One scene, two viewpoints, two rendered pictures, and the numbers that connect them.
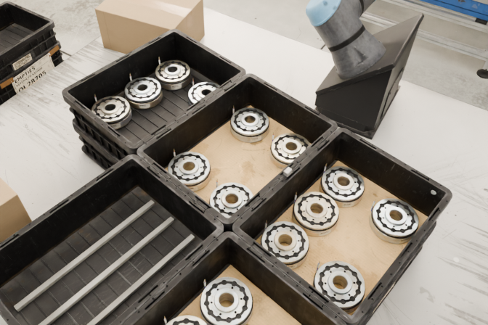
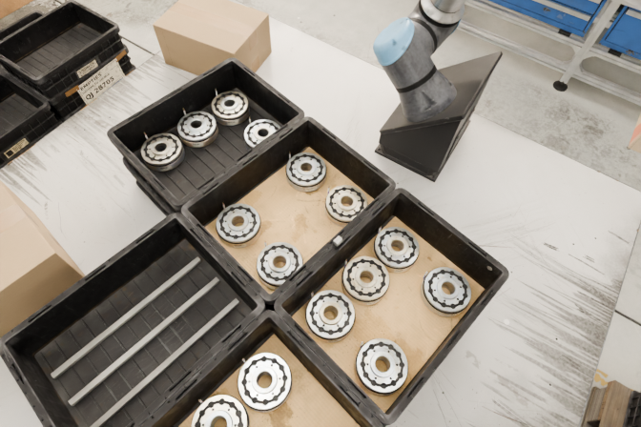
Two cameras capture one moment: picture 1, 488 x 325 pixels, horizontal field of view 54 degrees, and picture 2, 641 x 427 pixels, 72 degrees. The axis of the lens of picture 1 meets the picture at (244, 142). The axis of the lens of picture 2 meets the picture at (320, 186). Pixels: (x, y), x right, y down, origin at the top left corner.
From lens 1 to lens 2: 0.28 m
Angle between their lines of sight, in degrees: 10
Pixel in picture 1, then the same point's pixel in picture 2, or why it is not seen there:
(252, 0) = not seen: outside the picture
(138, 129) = (190, 172)
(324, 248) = (371, 318)
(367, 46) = (437, 91)
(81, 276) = (121, 340)
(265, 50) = (333, 72)
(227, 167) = (279, 220)
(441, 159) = (504, 207)
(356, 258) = (403, 332)
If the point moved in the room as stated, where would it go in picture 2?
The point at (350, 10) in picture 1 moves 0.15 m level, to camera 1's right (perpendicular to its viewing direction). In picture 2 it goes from (421, 50) to (482, 54)
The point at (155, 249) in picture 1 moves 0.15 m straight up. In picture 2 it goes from (197, 313) to (181, 288)
